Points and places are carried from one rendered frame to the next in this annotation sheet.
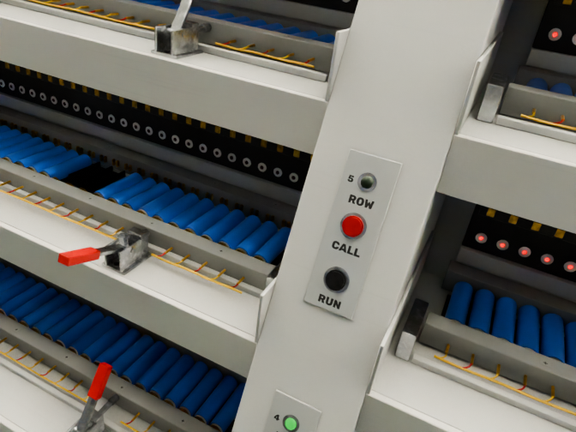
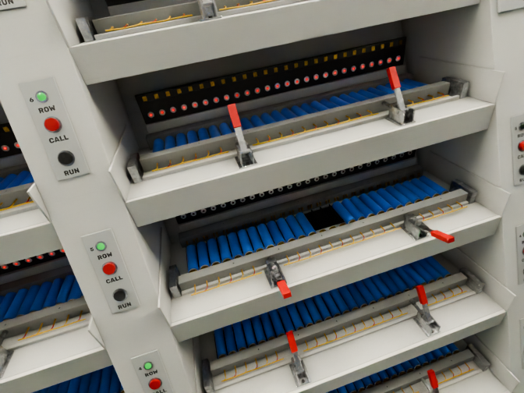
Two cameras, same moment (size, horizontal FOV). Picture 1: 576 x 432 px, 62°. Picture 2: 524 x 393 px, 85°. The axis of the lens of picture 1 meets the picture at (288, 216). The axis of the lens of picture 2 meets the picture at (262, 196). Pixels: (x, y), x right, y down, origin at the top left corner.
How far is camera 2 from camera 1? 60 cm
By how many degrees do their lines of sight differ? 27
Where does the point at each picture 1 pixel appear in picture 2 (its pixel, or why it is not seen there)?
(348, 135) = (508, 112)
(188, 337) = (465, 238)
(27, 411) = (393, 341)
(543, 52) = not seen: hidden behind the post
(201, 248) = (435, 203)
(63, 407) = (398, 326)
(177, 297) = (455, 226)
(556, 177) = not seen: outside the picture
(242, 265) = (456, 196)
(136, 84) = (395, 146)
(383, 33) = (507, 65)
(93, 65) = (367, 150)
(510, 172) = not seen: outside the picture
